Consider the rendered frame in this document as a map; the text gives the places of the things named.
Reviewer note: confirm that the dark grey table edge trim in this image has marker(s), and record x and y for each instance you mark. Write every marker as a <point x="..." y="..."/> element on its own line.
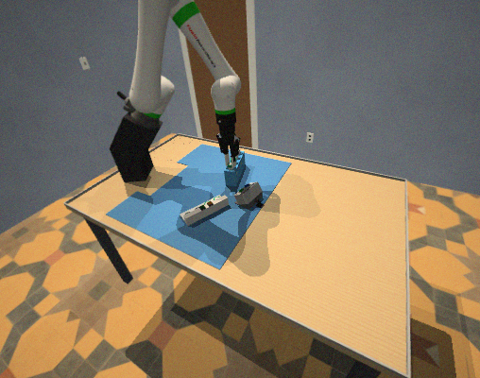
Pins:
<point x="375" y="361"/>

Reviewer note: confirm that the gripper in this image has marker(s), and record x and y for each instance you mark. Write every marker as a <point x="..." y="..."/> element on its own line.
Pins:
<point x="225" y="138"/>

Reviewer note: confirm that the blue flat mat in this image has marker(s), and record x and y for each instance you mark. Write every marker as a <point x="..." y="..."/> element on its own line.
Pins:
<point x="212" y="238"/>

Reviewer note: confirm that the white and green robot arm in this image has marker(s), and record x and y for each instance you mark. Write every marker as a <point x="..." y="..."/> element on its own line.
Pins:
<point x="150" y="93"/>

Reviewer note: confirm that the blue rectangular tube holder block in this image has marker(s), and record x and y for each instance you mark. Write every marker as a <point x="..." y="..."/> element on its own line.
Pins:
<point x="231" y="178"/>

